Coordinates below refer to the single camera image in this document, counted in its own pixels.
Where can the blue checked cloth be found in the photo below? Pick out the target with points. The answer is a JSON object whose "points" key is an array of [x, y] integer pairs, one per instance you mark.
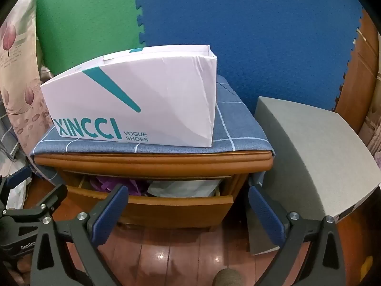
{"points": [[238, 125]]}

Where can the pale blue-white underwear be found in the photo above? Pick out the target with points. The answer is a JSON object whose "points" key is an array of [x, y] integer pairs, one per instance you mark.
{"points": [[184, 189]]}

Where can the grey checked cloth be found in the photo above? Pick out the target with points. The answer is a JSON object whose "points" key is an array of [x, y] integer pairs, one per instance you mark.
{"points": [[7, 131]]}

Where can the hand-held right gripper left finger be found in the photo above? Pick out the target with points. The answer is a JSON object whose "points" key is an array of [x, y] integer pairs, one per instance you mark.
{"points": [[109, 214]]}

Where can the grey box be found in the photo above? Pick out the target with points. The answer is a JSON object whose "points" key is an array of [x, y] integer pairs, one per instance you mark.
{"points": [[312, 155]]}

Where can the purple underwear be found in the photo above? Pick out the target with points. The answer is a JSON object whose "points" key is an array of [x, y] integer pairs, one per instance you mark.
{"points": [[101, 183]]}

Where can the floral printed cloth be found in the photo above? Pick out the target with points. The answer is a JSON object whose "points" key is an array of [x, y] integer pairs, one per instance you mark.
{"points": [[20, 95]]}

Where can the wooden drawer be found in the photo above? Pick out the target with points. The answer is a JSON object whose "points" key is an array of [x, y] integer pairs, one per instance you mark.
{"points": [[166, 211]]}

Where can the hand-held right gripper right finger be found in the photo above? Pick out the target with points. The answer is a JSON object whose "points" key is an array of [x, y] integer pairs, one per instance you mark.
{"points": [[265, 217]]}

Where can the green foam mat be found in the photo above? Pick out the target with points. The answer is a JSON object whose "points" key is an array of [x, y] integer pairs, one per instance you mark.
{"points": [[89, 20]]}

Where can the wooden door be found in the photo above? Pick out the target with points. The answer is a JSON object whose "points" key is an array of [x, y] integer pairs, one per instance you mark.
{"points": [[360, 80]]}

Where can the wooden nightstand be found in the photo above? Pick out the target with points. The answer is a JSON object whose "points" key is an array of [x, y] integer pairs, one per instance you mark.
{"points": [[148, 162]]}

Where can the white Vincci bag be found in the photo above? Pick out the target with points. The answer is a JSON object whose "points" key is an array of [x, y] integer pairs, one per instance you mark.
{"points": [[163, 95]]}

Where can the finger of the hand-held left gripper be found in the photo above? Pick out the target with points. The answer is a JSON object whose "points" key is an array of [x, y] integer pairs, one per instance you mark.
{"points": [[18, 179], [56, 195]]}

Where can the blue foam mat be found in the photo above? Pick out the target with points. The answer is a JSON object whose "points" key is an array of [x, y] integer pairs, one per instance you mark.
{"points": [[253, 35]]}

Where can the white cloth pile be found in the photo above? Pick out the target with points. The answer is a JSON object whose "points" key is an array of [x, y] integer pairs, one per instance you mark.
{"points": [[18, 196]]}

